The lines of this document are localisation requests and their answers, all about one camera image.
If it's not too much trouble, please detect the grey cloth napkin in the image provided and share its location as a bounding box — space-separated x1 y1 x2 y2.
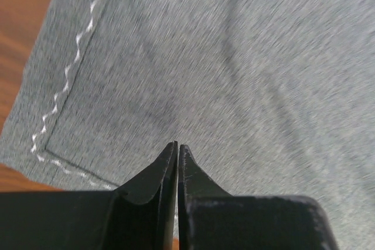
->
0 0 375 201

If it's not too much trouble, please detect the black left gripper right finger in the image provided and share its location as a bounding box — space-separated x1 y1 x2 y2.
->
178 145 338 249

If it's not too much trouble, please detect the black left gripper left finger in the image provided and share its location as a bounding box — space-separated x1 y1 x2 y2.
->
1 142 178 249

